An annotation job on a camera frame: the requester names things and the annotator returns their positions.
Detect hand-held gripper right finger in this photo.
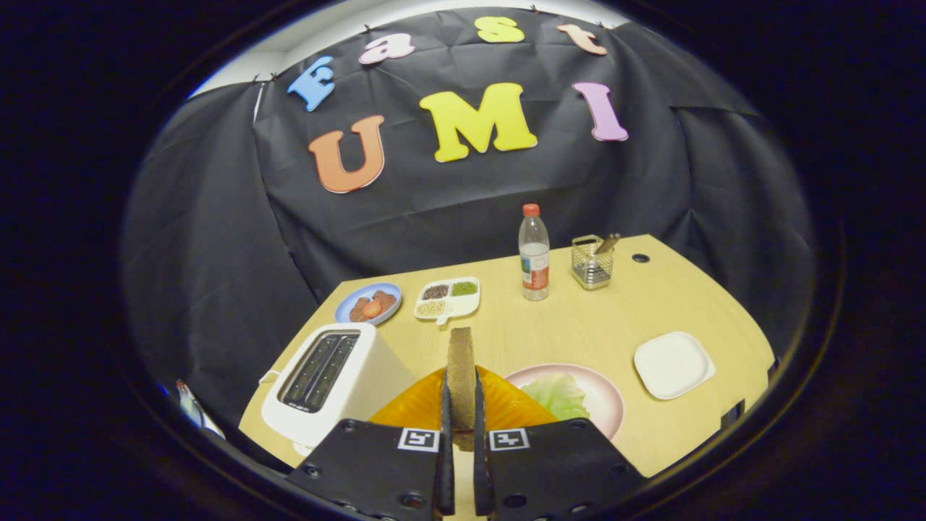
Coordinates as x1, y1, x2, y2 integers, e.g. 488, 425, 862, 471
473, 365, 646, 520

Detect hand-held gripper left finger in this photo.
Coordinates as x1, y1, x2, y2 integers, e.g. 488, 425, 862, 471
286, 368, 456, 520

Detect green lettuce leaf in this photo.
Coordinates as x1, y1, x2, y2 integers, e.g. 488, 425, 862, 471
521, 373, 591, 423

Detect brown toasted bread slice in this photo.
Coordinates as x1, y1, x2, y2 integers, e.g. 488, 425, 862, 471
446, 327, 477, 451

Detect white toaster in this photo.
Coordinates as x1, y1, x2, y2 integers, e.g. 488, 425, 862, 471
260, 323, 419, 450

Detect pink round plate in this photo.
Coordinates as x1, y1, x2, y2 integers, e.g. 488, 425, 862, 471
505, 363, 624, 441

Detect white square plate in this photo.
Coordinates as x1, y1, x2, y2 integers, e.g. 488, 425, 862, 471
634, 331, 717, 401

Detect blue round plate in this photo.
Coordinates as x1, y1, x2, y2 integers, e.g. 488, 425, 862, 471
334, 282, 403, 326

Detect brown meat pieces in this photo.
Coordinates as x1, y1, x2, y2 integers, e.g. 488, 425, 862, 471
349, 290, 397, 323

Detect white divided tray with seeds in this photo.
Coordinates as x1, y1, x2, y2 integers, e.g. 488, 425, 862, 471
414, 276, 481, 326

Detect small colourful packet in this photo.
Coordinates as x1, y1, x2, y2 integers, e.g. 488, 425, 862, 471
174, 380, 226, 439

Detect clear plastic bottle red cap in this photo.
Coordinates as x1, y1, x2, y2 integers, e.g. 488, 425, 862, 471
518, 203, 551, 302

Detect black backdrop cloth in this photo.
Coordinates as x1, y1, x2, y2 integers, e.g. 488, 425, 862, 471
119, 7, 818, 449

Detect metal wire utensil basket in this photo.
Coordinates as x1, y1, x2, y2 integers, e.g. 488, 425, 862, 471
570, 234, 614, 291

